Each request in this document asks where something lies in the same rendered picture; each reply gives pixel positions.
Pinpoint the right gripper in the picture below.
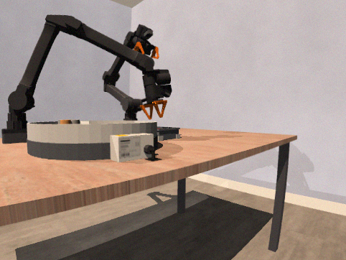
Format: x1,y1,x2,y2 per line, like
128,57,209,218
140,84,167,119

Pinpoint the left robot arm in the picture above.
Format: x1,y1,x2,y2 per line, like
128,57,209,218
103,24,153,121

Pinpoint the divided red and yellow tray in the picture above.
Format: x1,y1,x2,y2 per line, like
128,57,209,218
157,126,180,140

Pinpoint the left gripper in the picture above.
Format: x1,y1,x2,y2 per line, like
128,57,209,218
134,41,159,59

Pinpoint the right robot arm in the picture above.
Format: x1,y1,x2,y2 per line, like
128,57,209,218
1,15,172,134

